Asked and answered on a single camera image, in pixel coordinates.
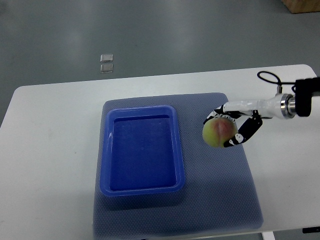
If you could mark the white table leg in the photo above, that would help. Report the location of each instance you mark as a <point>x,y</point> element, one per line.
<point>268,235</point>

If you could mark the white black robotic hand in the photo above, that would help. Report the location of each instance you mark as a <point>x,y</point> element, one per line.
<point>248,115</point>

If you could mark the upper metal floor plate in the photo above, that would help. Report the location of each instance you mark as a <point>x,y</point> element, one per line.
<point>106,57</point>

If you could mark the brown cardboard box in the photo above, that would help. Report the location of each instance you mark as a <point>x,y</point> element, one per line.
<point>302,6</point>

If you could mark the yellow red peach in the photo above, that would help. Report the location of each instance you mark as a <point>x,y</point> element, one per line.
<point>217,131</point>

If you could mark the blue plastic tray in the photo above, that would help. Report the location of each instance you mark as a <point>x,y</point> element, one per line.
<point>141,152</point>

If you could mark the grey blue textured mat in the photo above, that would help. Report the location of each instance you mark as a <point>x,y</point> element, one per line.
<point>218,194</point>

